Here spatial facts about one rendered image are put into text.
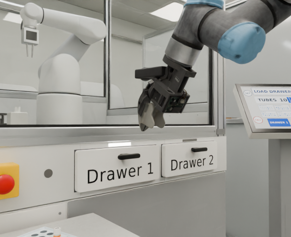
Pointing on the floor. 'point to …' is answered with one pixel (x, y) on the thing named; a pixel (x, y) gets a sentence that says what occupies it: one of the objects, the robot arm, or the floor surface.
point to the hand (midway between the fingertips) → (142, 125)
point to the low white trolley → (80, 227)
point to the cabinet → (137, 209)
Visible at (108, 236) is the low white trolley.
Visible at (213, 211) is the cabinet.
